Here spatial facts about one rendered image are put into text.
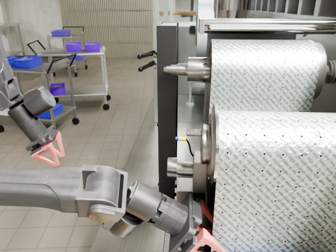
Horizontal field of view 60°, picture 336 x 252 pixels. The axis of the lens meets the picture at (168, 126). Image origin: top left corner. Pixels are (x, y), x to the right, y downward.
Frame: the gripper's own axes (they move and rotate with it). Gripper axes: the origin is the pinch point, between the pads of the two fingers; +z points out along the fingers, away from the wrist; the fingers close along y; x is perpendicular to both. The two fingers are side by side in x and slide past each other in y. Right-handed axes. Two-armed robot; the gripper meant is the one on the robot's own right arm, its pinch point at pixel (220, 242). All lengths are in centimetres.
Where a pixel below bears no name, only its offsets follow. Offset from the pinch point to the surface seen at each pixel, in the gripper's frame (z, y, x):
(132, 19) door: -140, -854, -90
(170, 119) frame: -15.6, -33.2, 4.0
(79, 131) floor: -62, -288, -167
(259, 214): 1.6, 0.3, 9.4
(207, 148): -12.4, -2.7, 14.1
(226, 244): 0.9, 0.3, 0.4
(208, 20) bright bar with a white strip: -21.7, -30.3, 30.9
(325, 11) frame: 9, -54, 51
